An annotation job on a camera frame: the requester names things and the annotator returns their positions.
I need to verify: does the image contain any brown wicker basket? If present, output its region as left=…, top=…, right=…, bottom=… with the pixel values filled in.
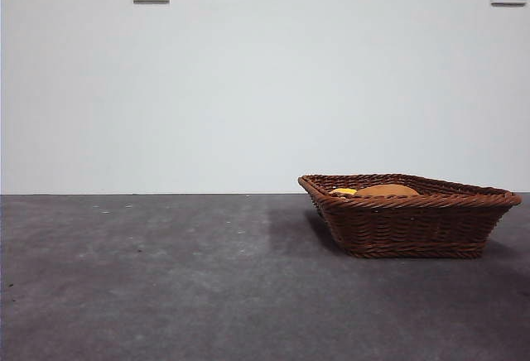
left=297, top=173, right=523, bottom=260

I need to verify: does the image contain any brown potato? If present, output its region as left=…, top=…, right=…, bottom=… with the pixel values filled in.
left=354, top=184, right=421, bottom=198

